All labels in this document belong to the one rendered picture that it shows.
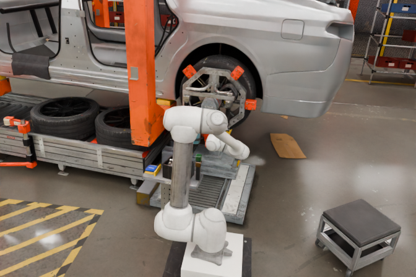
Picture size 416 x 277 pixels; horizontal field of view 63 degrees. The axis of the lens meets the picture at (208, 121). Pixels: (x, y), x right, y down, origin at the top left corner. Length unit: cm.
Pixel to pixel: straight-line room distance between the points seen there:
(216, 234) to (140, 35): 145
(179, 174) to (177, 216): 23
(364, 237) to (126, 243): 165
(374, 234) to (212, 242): 115
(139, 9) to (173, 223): 144
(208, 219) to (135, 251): 93
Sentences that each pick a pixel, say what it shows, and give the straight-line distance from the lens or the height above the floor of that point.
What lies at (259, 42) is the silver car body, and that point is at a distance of 284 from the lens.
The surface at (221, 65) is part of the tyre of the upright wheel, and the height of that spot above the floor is 115.
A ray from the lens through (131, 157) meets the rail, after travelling 307.
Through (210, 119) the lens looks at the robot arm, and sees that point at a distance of 164.
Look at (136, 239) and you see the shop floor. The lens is 275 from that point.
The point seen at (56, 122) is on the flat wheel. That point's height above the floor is 49.
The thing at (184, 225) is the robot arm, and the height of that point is 63.
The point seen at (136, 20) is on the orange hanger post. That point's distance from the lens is 252.
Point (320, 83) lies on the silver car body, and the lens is 291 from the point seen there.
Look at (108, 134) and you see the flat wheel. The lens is 321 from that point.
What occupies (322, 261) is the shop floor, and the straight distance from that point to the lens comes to 276.
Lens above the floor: 190
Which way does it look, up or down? 25 degrees down
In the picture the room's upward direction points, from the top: 3 degrees clockwise
